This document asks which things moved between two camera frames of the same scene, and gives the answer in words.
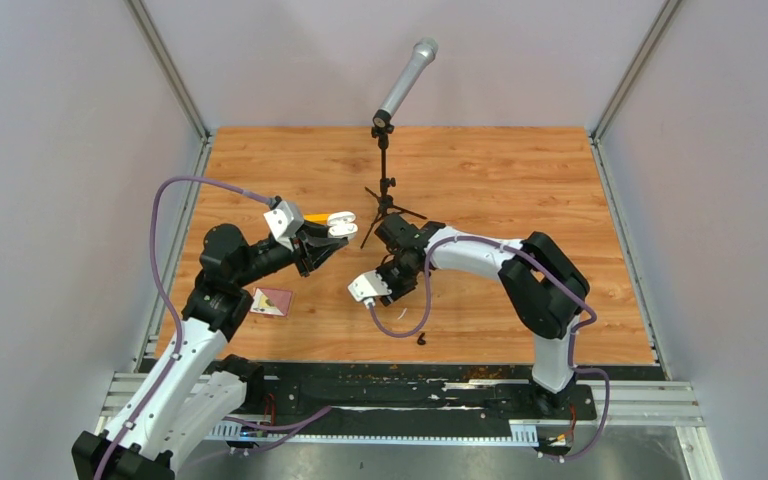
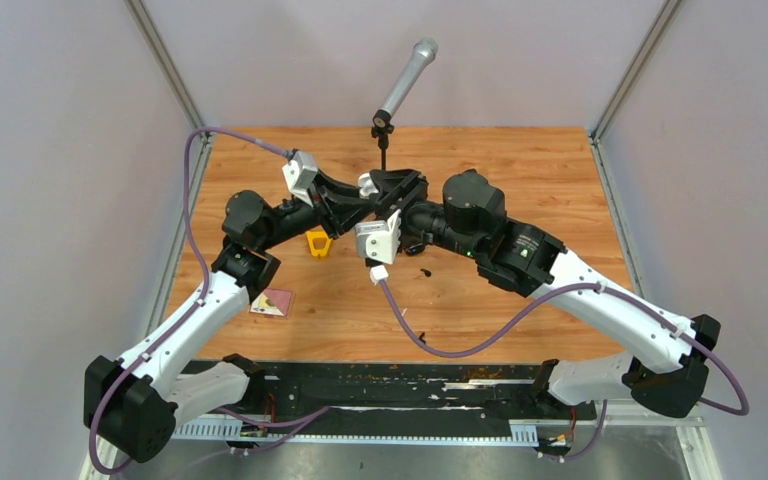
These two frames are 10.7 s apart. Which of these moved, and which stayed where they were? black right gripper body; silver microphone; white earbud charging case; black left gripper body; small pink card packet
Moved: white earbud charging case; black left gripper body; black right gripper body
Stayed: silver microphone; small pink card packet
